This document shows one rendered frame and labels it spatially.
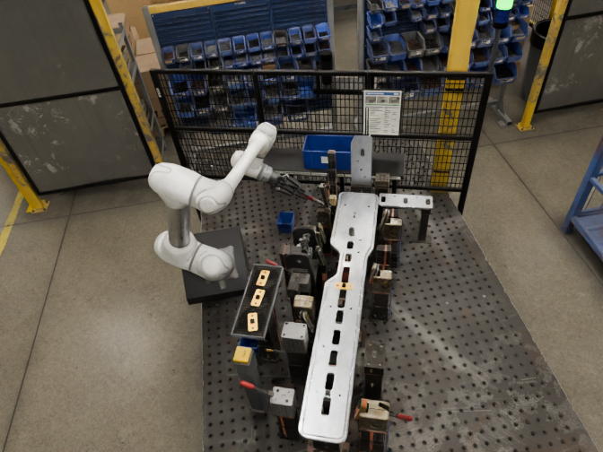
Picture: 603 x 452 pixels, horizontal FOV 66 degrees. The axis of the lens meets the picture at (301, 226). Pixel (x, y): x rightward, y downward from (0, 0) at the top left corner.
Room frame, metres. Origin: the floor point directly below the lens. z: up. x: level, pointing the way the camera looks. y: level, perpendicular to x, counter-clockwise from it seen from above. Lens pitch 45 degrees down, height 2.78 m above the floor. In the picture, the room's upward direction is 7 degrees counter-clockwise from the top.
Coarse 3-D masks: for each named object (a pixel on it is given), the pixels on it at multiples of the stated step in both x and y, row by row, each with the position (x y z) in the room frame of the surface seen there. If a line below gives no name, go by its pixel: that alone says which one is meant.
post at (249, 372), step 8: (256, 360) 0.97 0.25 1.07; (240, 368) 0.92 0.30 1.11; (248, 368) 0.91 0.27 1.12; (256, 368) 0.95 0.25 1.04; (240, 376) 0.92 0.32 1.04; (248, 376) 0.91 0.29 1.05; (256, 376) 0.94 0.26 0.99; (256, 384) 0.92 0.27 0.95; (248, 392) 0.92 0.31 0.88; (256, 392) 0.91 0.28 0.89; (256, 400) 0.92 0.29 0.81; (264, 400) 0.94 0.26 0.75; (256, 408) 0.92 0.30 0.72; (264, 408) 0.92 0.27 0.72
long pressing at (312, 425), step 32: (352, 192) 1.98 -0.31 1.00; (352, 224) 1.73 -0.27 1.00; (352, 256) 1.50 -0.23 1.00; (320, 320) 1.16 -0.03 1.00; (352, 320) 1.14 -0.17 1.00; (320, 352) 1.00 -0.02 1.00; (352, 352) 0.98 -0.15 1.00; (320, 384) 0.86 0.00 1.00; (352, 384) 0.85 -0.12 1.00; (320, 416) 0.73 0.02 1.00
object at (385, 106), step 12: (372, 96) 2.29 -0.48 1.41; (384, 96) 2.28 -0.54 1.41; (396, 96) 2.26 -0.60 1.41; (372, 108) 2.29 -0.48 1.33; (384, 108) 2.27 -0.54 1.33; (396, 108) 2.26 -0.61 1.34; (372, 120) 2.29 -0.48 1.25; (384, 120) 2.27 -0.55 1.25; (396, 120) 2.26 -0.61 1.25; (372, 132) 2.29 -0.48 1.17; (384, 132) 2.27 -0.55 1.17; (396, 132) 2.26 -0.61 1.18
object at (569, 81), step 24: (576, 0) 3.73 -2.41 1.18; (600, 0) 3.75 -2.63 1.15; (552, 24) 3.72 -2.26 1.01; (576, 24) 3.74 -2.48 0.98; (600, 24) 3.77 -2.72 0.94; (552, 48) 3.69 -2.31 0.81; (576, 48) 3.75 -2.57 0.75; (600, 48) 3.78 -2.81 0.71; (552, 72) 3.73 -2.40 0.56; (576, 72) 3.76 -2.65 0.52; (600, 72) 3.79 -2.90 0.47; (552, 96) 3.74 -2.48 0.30; (576, 96) 3.77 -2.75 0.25; (600, 96) 3.80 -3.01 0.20; (528, 120) 3.70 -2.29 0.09
